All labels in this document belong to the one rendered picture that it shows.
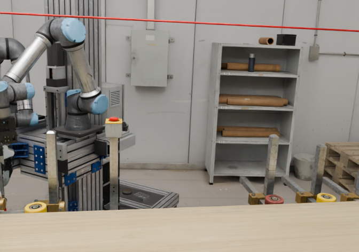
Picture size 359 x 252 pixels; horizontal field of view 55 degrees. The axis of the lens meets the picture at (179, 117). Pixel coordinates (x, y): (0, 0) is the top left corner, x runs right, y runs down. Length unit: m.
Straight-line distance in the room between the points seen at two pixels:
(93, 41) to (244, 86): 2.28
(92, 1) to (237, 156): 2.73
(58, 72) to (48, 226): 1.14
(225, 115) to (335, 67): 1.42
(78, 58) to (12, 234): 0.90
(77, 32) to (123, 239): 1.01
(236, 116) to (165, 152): 0.96
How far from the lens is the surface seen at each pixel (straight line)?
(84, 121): 2.07
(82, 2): 2.31
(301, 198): 1.85
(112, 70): 4.08
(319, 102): 4.55
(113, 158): 1.55
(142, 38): 3.80
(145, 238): 1.27
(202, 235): 1.30
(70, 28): 1.79
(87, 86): 1.91
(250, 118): 4.28
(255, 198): 1.75
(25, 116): 1.98
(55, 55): 2.26
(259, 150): 4.42
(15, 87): 1.68
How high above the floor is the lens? 1.58
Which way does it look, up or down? 13 degrees down
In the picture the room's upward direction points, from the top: 2 degrees clockwise
